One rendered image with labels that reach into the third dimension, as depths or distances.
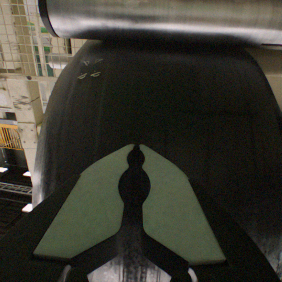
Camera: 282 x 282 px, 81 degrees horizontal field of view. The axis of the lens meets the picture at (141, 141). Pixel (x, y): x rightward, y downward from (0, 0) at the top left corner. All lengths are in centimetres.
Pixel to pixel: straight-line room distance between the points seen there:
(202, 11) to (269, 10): 7
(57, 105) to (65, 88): 2
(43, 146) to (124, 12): 16
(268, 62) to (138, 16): 28
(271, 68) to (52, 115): 37
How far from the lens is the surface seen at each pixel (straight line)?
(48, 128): 19
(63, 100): 18
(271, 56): 42
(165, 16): 21
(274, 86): 43
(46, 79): 78
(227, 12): 23
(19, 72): 100
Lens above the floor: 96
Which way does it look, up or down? 22 degrees up
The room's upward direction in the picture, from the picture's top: 177 degrees counter-clockwise
